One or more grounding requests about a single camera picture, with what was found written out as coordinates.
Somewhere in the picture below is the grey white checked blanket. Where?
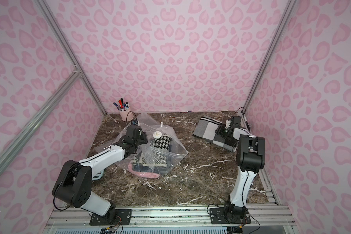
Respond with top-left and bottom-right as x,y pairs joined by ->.
193,116 -> 237,152

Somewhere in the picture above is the black white houndstooth blanket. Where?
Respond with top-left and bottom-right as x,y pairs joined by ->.
151,135 -> 172,160

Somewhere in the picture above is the clear plastic vacuum bag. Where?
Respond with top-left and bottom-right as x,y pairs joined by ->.
94,112 -> 189,178

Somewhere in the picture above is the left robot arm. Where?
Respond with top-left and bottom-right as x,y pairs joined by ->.
52,125 -> 148,218

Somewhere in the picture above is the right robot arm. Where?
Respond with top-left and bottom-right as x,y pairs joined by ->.
215,116 -> 265,219

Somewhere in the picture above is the white bag valve cap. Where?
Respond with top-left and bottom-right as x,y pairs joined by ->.
153,131 -> 162,139

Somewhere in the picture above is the dark blanket in bag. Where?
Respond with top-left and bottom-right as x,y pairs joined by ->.
131,158 -> 170,175

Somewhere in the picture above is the pink folded blanket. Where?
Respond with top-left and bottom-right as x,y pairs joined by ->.
128,163 -> 160,179

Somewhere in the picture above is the pink pen cup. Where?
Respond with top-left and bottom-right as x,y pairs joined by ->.
120,108 -> 135,122

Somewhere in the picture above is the blue marker pen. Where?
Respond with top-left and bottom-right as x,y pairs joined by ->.
113,102 -> 121,111

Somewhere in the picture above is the light blue calculator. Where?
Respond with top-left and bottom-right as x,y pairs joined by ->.
92,170 -> 104,181

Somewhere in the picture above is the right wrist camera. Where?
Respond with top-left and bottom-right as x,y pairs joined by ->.
225,116 -> 242,131

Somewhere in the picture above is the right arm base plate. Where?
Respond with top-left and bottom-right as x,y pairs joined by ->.
207,206 -> 251,226

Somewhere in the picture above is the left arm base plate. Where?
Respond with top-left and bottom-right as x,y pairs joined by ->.
89,208 -> 133,226

